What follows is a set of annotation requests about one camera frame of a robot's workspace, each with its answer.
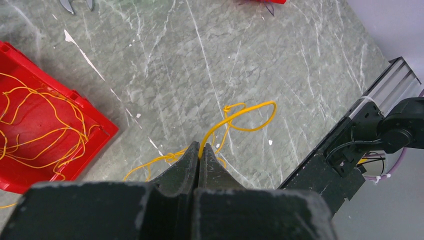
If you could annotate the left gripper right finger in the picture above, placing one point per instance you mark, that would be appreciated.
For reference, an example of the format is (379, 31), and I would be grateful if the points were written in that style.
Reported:
(251, 214)

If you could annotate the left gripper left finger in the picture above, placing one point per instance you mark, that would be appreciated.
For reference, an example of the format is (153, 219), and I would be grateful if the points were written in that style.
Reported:
(108, 210)

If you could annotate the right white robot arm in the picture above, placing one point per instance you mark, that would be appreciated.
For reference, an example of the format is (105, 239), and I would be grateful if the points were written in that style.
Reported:
(402, 127)

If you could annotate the left red plastic bin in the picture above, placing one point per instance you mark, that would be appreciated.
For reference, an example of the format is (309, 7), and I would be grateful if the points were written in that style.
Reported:
(48, 132)

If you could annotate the red plastic bin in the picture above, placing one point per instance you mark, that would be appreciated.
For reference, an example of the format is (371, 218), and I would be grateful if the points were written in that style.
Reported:
(48, 132)
(280, 2)

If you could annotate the right red plastic bin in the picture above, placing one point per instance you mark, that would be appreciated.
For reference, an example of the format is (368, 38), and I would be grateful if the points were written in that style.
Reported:
(280, 2)

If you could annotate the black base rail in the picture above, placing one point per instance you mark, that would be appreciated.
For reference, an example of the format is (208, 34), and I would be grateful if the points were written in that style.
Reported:
(337, 177)

